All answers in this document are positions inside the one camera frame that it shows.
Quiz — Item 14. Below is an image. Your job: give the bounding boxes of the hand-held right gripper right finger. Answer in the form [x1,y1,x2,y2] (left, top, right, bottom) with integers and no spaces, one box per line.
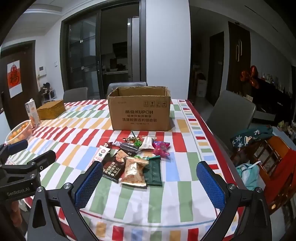
[196,161,273,241]

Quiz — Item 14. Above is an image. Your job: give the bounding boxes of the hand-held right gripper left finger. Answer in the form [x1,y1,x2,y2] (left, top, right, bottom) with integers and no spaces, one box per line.
[25,161,103,241]

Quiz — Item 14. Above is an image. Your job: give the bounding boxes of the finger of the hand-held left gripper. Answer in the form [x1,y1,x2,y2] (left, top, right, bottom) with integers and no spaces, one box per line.
[26,150,56,174]
[0,140,28,164]

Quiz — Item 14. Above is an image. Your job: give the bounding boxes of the pink snack packet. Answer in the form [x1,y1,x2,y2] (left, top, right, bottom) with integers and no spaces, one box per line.
[151,141,171,158]

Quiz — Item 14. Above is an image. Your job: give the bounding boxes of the brown cardboard box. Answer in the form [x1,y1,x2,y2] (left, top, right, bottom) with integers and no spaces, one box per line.
[107,86,172,131]

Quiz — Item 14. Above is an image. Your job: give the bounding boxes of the person's left hand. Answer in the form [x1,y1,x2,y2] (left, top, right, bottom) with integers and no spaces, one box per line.
[10,200,28,231]

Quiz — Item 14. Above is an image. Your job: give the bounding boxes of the white plastic basket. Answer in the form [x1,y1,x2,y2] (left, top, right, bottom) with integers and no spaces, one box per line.
[5,120,33,145]

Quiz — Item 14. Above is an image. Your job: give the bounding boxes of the pile of oranges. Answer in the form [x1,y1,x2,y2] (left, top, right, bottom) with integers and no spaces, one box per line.
[8,122,31,143]

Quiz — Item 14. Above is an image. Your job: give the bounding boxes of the large black snack packet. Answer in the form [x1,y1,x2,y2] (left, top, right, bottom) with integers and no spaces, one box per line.
[102,149,130,183]

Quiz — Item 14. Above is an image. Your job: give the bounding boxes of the white red long packet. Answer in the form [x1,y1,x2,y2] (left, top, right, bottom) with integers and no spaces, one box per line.
[94,146,111,163]

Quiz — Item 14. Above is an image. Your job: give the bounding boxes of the white orange drink carton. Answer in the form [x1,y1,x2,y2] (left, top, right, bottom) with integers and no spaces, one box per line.
[25,98,42,129]

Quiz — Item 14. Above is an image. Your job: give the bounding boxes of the teal plastic bag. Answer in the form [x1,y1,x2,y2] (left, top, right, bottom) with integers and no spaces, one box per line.
[236,163,260,190]

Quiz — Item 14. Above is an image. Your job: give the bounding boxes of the beige snack packet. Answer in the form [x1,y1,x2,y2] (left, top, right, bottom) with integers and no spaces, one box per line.
[120,156,149,189]

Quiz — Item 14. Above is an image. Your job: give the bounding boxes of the golden woven box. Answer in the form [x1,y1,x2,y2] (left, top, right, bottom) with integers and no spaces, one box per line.
[37,100,66,120]

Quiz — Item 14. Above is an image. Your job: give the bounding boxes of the striped colourful tablecloth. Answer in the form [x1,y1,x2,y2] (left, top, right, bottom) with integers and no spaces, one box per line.
[5,98,249,241]

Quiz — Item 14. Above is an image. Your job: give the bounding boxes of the black white snack bar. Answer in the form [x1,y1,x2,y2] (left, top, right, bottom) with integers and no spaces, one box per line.
[120,143,139,152]

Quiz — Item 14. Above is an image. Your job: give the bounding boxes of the dark green snack packet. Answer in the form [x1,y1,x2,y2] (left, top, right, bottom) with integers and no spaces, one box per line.
[143,160,163,187]

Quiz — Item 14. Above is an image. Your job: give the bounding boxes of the dark plush toy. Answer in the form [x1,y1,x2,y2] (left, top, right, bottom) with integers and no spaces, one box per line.
[38,82,57,102]

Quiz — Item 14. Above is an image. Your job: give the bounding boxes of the green patterned cloth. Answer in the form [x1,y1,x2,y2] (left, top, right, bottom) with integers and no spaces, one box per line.
[230,125,274,151]

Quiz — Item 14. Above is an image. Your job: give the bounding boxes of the red white door poster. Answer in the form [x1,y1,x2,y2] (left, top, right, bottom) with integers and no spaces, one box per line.
[7,60,22,97]

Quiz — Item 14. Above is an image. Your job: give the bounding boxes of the grey upholstered chair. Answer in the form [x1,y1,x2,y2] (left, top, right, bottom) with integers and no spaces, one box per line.
[206,90,257,151]
[63,87,88,103]
[107,82,148,99]

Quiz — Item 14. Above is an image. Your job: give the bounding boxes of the white snack packet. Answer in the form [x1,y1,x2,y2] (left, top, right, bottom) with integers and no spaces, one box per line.
[139,136,155,150]

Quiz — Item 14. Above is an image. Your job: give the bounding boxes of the orange wooden chair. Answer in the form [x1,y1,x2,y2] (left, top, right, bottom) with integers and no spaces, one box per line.
[233,136,296,216]

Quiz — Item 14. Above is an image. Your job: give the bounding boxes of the brown wooden door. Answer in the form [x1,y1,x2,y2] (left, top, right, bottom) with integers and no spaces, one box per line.
[0,40,41,130]

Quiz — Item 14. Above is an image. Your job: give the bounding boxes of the dark sideboard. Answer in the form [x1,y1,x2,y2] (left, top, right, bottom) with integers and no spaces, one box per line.
[251,77,294,126]

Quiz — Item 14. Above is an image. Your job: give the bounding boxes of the dark sliding glass door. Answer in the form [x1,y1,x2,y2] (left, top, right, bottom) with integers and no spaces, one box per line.
[60,0,146,100]

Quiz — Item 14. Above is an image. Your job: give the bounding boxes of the red foil balloons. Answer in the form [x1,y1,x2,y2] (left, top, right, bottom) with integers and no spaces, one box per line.
[240,65,259,88]

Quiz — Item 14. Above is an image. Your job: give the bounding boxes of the dark wooden door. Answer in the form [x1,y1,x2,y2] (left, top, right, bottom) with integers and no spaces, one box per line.
[228,21,251,93]
[209,31,225,98]

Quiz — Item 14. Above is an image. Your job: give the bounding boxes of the silver refrigerator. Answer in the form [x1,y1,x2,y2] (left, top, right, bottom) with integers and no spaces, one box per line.
[127,16,140,82]

